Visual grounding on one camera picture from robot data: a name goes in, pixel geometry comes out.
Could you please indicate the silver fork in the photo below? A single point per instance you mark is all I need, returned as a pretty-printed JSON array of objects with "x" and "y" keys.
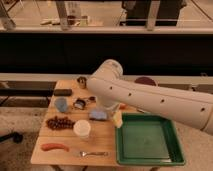
[{"x": 84, "y": 154}]

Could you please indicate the bunch of dark grapes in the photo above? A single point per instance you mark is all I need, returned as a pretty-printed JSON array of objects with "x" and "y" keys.
[{"x": 59, "y": 123}]

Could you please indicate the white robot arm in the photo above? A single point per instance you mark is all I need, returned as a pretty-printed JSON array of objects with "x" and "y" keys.
[{"x": 194, "y": 109}]

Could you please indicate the small metal cup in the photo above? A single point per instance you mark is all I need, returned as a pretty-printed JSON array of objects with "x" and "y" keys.
[{"x": 82, "y": 82}]

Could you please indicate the wooden table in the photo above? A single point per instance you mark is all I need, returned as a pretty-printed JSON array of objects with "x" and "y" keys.
[{"x": 101, "y": 139}]

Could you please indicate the black rectangular block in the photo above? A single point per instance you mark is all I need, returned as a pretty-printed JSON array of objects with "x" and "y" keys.
[{"x": 62, "y": 92}]

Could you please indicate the purple bowl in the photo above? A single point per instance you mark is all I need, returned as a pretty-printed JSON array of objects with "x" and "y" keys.
[{"x": 145, "y": 80}]

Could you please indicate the blue sponge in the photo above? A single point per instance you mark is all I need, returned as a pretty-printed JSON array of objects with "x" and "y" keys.
[{"x": 97, "y": 114}]

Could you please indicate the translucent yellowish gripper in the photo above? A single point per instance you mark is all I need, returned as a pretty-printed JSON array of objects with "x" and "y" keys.
[{"x": 117, "y": 119}]

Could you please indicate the yellow apple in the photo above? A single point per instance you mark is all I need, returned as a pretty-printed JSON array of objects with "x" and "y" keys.
[{"x": 122, "y": 106}]

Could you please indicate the red chili pepper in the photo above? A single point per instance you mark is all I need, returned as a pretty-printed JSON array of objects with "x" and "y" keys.
[{"x": 51, "y": 146}]

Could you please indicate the green plastic tray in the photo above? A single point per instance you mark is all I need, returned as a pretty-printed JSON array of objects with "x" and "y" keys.
[{"x": 147, "y": 140}]

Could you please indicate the white plastic cup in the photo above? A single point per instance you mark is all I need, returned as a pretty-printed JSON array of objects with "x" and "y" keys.
[{"x": 82, "y": 128}]

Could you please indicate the black handled tool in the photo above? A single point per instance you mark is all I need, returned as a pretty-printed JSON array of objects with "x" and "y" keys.
[{"x": 92, "y": 98}]

